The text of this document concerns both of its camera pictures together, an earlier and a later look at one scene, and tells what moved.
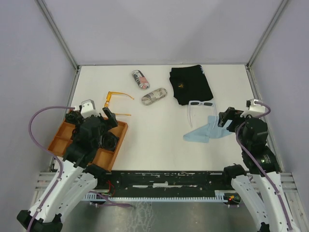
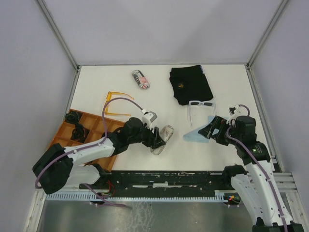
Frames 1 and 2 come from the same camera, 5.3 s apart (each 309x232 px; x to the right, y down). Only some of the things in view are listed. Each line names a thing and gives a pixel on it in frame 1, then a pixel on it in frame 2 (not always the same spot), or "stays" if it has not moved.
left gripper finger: (111, 117) to (158, 142)
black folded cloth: (189, 84) stays
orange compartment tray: (104, 159) stays
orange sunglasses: (108, 98) stays
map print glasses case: (149, 98) to (165, 133)
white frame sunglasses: (199, 103) stays
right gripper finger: (222, 119) to (206, 131)
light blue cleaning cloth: (203, 134) stays
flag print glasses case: (140, 79) stays
